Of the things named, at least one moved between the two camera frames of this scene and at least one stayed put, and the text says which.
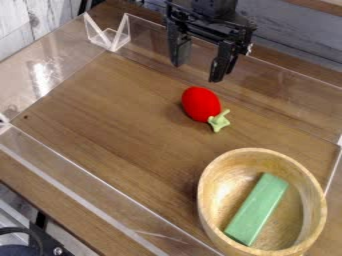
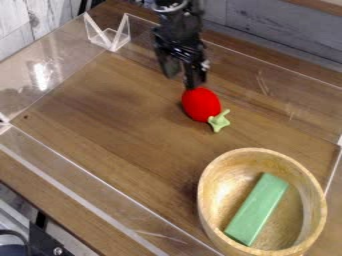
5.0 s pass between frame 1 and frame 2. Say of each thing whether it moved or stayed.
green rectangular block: stayed
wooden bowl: stayed
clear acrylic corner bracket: stayed
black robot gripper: moved
